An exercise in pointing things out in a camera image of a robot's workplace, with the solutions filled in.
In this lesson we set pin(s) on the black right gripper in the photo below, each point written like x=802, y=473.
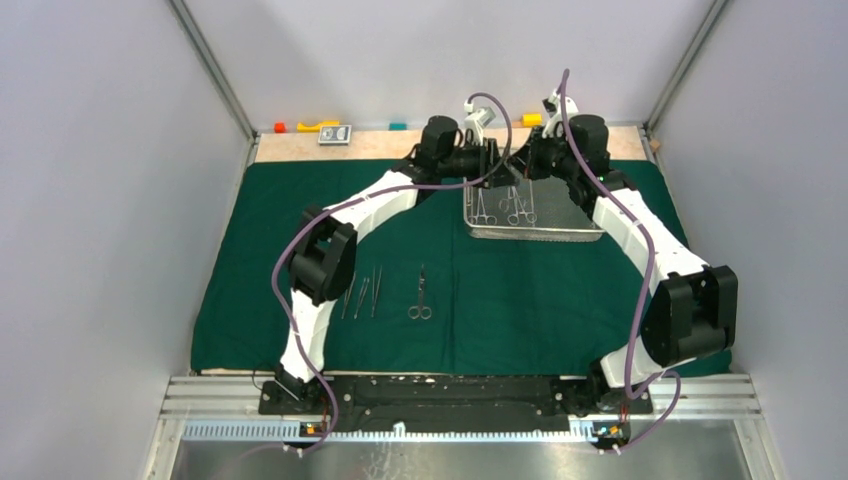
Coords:
x=533, y=153

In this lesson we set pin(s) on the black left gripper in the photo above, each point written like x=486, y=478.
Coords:
x=488, y=159

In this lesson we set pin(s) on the metal mesh instrument tray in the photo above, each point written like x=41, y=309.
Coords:
x=559, y=219

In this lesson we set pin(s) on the surgical scissors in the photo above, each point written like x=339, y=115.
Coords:
x=420, y=310

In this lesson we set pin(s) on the steel tweezers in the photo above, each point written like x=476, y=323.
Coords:
x=361, y=297
x=347, y=296
x=376, y=284

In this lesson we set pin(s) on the surgical forceps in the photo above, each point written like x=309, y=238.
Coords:
x=476, y=209

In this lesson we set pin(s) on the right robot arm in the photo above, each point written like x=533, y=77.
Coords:
x=686, y=309

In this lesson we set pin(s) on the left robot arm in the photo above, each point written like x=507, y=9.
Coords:
x=320, y=261

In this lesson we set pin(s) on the yellow wooden block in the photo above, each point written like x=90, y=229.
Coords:
x=529, y=120

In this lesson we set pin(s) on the playing card box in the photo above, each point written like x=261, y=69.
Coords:
x=334, y=135

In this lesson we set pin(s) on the yellow toy piece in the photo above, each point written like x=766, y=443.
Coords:
x=315, y=127

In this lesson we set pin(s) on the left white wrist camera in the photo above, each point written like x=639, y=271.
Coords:
x=476, y=120

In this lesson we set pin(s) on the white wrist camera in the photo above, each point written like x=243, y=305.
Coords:
x=476, y=120
x=556, y=106

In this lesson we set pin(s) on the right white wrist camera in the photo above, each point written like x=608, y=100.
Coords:
x=556, y=106

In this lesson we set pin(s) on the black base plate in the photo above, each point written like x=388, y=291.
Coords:
x=450, y=404

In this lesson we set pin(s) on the aluminium frame rail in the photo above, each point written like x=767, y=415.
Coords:
x=716, y=396

